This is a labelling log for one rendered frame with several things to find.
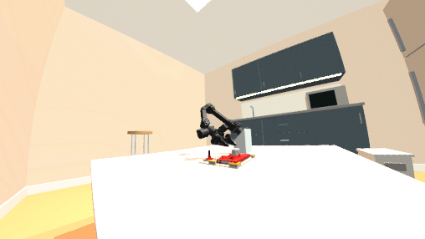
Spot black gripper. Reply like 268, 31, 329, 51
211, 130, 236, 148

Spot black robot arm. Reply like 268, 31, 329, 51
196, 103, 243, 139

